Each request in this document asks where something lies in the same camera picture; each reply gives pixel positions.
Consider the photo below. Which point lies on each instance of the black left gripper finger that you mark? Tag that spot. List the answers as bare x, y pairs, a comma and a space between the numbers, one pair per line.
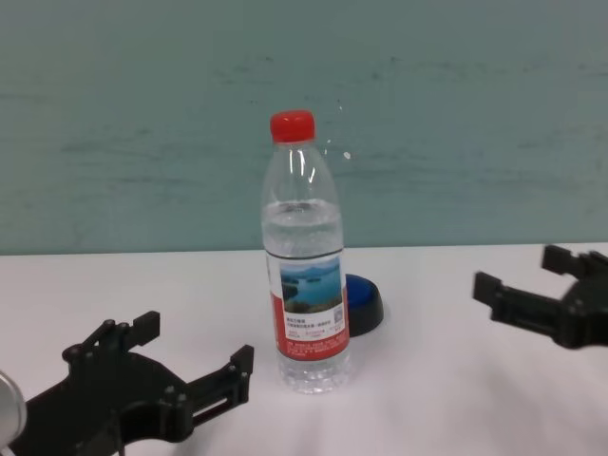
111, 337
214, 385

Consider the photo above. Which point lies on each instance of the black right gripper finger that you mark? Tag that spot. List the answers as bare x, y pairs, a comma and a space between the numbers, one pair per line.
575, 261
518, 301

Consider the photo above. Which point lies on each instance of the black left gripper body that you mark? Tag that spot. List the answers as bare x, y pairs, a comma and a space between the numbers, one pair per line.
104, 399

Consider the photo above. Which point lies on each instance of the blue push button black base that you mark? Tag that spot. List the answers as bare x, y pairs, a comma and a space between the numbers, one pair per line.
363, 301

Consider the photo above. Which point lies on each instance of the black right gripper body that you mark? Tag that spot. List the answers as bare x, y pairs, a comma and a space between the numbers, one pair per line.
586, 316

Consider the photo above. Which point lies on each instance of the clear water bottle red cap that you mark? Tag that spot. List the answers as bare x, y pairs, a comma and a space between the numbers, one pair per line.
306, 256

